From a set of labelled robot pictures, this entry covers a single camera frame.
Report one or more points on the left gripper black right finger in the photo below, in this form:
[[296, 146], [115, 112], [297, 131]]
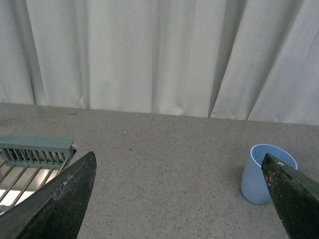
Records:
[[295, 197]]

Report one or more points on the green dish drying rack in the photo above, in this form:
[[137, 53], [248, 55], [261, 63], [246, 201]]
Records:
[[28, 162]]

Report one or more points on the white pleated curtain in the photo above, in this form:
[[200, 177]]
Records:
[[229, 59]]

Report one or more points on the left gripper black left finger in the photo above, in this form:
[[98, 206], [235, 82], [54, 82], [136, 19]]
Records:
[[56, 210]]

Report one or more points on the blue plastic cup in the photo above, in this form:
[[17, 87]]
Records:
[[253, 186]]

